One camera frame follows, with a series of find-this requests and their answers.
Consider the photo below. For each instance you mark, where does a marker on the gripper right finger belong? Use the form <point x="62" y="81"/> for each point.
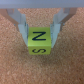
<point x="58" y="23"/>

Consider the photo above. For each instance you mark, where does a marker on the yellow block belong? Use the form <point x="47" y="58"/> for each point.
<point x="38" y="40"/>

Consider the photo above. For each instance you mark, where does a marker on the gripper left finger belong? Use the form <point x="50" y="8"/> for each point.
<point x="19" y="24"/>

